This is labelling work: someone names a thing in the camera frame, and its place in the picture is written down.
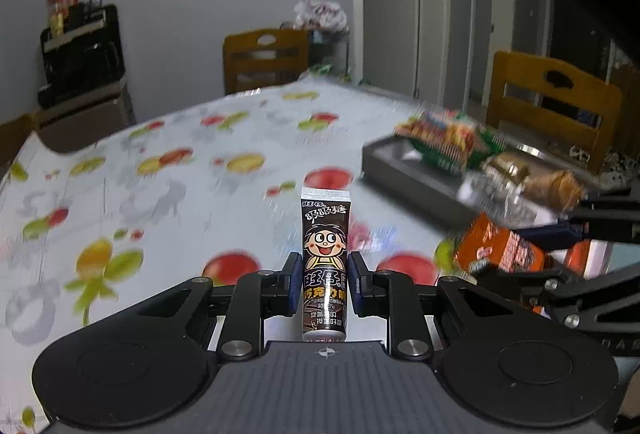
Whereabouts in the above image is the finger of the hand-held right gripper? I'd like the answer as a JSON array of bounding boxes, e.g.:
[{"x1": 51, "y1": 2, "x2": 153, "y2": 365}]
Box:
[
  {"x1": 515, "y1": 194, "x2": 640, "y2": 251},
  {"x1": 470, "y1": 261, "x2": 640, "y2": 330}
]

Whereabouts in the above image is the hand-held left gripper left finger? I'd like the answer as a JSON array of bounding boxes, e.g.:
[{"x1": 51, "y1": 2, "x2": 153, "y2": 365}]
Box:
[{"x1": 94, "y1": 253, "x2": 303, "y2": 360}]

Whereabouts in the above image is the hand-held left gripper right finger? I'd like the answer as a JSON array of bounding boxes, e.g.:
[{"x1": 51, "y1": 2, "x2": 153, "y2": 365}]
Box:
[{"x1": 347, "y1": 252, "x2": 553, "y2": 361}]

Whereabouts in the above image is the orange snack packet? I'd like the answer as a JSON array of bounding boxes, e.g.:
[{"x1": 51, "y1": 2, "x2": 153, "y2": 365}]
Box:
[{"x1": 452, "y1": 213, "x2": 596, "y2": 295}]

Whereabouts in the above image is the dark brown cartoon tube packet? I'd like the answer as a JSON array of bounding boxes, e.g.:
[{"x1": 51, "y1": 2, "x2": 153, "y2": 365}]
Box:
[{"x1": 299, "y1": 188, "x2": 353, "y2": 344}]

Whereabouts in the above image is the tan brown cookie packet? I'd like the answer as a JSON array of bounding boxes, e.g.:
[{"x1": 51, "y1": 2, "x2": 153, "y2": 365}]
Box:
[{"x1": 522, "y1": 169, "x2": 585, "y2": 214}]

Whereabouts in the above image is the clear silver snack packet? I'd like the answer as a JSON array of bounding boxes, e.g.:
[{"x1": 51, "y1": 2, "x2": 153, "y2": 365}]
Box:
[{"x1": 460, "y1": 174, "x2": 556, "y2": 227}]

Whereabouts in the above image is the olive brown snack packet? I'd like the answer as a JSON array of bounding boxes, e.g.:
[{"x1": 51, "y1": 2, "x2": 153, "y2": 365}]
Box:
[{"x1": 482, "y1": 151, "x2": 531, "y2": 187}]

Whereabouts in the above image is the grey shallow box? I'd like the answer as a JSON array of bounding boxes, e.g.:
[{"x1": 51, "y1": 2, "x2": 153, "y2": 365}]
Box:
[{"x1": 361, "y1": 133, "x2": 636, "y2": 240}]

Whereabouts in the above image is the green snack packet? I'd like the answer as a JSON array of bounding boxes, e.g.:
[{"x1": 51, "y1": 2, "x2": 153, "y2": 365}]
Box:
[{"x1": 394, "y1": 110, "x2": 507, "y2": 176}]

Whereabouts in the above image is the wooden chair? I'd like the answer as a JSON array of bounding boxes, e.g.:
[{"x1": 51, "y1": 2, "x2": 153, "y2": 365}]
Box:
[
  {"x1": 222, "y1": 29, "x2": 310, "y2": 96},
  {"x1": 485, "y1": 50, "x2": 623, "y2": 175},
  {"x1": 0, "y1": 113, "x2": 40, "y2": 175}
]

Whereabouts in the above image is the fruit print tablecloth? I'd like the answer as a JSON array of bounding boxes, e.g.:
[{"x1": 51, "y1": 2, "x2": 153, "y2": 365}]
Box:
[{"x1": 0, "y1": 79, "x2": 501, "y2": 434}]

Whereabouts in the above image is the metal storage rack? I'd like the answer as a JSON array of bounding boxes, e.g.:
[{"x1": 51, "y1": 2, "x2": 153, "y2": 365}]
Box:
[{"x1": 280, "y1": 21, "x2": 351, "y2": 82}]

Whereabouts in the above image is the white wardrobe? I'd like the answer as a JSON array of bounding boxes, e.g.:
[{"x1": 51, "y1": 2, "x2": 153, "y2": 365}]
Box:
[{"x1": 361, "y1": 0, "x2": 616, "y2": 115}]

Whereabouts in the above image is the grey low cabinet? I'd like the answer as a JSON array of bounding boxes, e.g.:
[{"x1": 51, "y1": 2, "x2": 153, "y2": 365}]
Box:
[{"x1": 37, "y1": 81, "x2": 136, "y2": 155}]

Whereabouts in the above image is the white printed plastic bag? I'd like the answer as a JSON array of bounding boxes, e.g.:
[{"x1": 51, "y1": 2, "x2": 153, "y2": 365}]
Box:
[{"x1": 292, "y1": 0, "x2": 349, "y2": 32}]

